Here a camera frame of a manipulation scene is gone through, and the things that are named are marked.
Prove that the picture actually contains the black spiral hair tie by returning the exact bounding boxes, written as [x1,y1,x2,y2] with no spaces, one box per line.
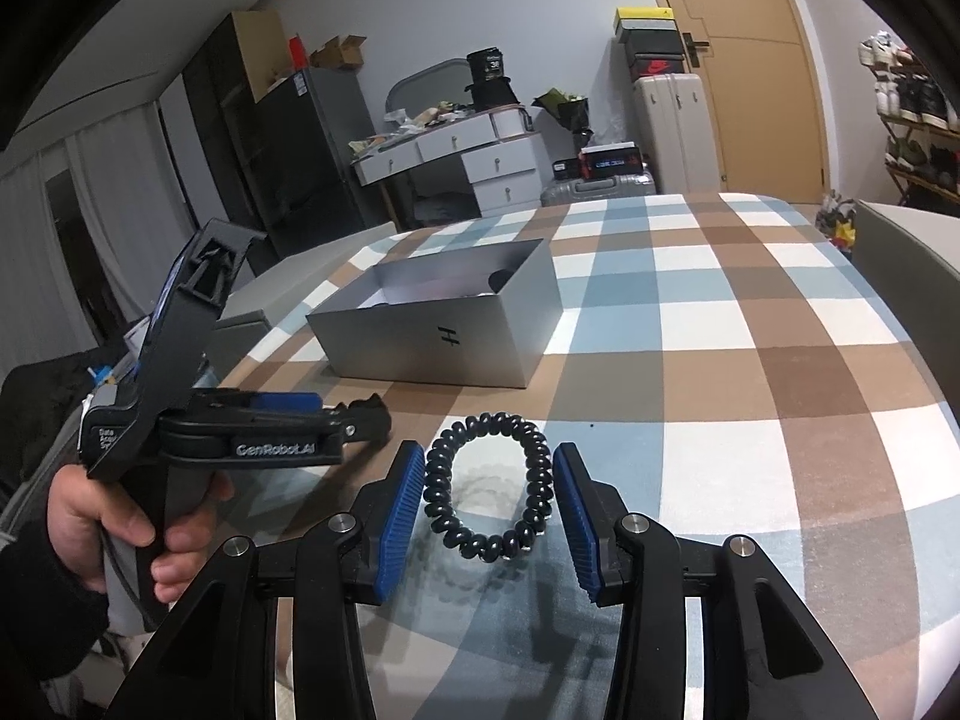
[423,411,555,564]

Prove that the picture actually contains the black claw hair clip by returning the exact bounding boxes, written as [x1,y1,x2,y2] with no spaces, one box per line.
[332,394,392,445]

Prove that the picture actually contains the left hand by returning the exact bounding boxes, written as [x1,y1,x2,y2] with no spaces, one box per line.
[46,465,235,603]

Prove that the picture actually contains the silver grey open box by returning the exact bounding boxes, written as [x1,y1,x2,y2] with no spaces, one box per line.
[308,239,562,388]

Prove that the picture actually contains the black object inside box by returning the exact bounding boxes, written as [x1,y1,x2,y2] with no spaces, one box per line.
[488,268,514,294]

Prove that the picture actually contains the black refrigerator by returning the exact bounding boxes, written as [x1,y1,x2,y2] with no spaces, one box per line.
[182,10,378,272]

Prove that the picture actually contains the plaid checkered bedspread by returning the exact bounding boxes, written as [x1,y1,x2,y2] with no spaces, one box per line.
[223,193,958,718]

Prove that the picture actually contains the white drawer desk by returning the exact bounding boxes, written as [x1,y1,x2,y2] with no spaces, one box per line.
[353,104,551,229]

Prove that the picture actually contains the silver flat suitcase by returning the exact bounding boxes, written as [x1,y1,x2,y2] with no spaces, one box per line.
[540,172,656,206]

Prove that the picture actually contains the grey arched mirror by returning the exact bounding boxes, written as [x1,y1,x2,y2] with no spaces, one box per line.
[384,59,472,119]

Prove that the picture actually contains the black hat box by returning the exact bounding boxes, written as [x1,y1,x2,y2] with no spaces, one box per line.
[467,47,519,110]

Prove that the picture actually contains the black red box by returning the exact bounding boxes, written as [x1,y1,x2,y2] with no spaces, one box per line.
[551,142,646,181]

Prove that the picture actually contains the green black bouquet bag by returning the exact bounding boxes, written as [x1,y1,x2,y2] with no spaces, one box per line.
[534,88,594,151]

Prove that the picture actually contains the beige upright suitcase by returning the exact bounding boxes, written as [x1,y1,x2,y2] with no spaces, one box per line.
[633,73,721,193]

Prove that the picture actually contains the stacked shoe boxes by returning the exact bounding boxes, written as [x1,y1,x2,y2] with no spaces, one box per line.
[613,7,686,80]

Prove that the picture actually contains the wooden door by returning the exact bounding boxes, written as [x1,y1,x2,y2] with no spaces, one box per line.
[659,0,828,205]

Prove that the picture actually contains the wooden shoe rack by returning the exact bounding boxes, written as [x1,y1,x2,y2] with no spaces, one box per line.
[857,31,958,216]

